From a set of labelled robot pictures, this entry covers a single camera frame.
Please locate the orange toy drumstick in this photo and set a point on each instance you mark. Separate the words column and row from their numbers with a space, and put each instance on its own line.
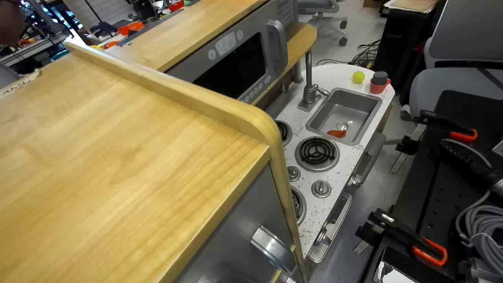
column 339, row 132

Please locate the black toy stove burner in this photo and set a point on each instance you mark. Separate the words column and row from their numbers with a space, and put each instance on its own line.
column 317, row 150
column 300, row 204
column 284, row 130

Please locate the grey stove knob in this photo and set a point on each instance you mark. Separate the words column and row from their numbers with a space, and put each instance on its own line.
column 295, row 173
column 322, row 188

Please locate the grey toy faucet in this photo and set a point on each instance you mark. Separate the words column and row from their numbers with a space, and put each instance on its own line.
column 309, row 94

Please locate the grey toy microwave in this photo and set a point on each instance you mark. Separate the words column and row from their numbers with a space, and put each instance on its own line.
column 237, row 67

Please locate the metal sink basin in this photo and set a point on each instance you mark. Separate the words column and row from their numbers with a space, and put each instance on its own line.
column 341, row 106

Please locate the yellow toy lemon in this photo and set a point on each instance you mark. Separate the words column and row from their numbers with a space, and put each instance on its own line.
column 359, row 77

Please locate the wooden toy play kitchen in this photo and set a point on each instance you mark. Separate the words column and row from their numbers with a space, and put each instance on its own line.
column 105, row 157

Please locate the red cup with grey lid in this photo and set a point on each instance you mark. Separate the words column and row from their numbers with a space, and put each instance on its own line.
column 380, row 81

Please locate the grey swivel chair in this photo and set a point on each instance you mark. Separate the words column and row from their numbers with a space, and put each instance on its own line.
column 328, row 12

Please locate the black cabinet with wooden top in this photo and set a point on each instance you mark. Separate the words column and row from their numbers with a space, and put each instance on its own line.
column 403, row 36

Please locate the black perforated board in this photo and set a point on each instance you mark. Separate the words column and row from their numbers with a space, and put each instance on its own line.
column 438, row 193

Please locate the black clamp with orange grip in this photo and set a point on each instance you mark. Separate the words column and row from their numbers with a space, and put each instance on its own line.
column 427, row 251
column 462, row 135

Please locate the grey office chair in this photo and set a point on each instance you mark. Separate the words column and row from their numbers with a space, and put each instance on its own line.
column 457, row 80

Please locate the black handheld tool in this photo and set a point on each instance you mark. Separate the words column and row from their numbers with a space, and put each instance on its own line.
column 466, row 157

